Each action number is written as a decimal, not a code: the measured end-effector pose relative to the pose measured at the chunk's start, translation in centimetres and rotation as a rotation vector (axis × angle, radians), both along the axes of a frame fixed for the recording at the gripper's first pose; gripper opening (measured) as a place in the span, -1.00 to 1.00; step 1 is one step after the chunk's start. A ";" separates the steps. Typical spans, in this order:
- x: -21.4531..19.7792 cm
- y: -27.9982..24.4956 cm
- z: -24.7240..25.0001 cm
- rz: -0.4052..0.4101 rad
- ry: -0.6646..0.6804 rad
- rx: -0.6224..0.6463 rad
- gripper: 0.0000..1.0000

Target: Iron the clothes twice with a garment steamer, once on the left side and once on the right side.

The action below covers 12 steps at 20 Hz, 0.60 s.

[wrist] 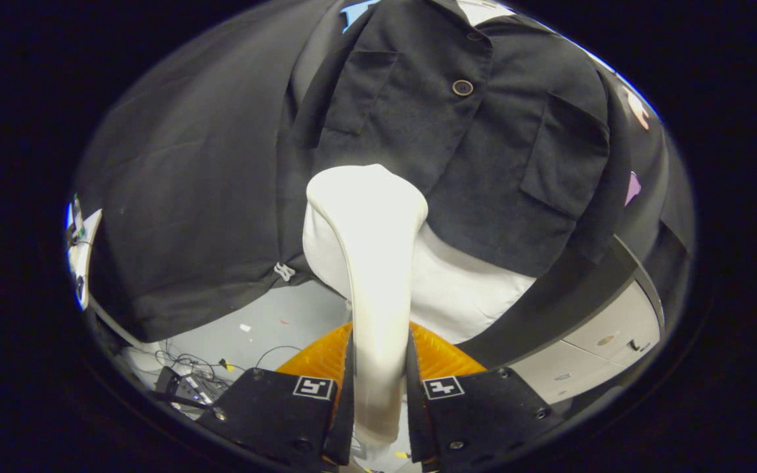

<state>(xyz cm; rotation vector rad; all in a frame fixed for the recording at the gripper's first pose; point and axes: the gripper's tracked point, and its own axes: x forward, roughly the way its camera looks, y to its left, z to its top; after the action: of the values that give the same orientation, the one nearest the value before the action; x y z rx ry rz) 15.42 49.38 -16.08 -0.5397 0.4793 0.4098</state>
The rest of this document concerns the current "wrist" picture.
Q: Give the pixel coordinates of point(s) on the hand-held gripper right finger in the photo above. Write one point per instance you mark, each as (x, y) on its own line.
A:
(483, 414)

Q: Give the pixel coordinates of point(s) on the white garment steamer head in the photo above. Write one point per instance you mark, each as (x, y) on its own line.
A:
(378, 263)

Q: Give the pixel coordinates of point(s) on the black suit jacket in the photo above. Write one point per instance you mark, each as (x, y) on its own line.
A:
(483, 164)

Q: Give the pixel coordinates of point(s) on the grey cabinet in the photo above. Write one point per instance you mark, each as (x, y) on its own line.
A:
(615, 322)

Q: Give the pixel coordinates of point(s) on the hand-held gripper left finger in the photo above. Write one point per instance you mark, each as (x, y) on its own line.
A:
(273, 414)

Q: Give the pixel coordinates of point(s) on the black box device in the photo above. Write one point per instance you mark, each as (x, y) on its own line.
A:
(175, 387)

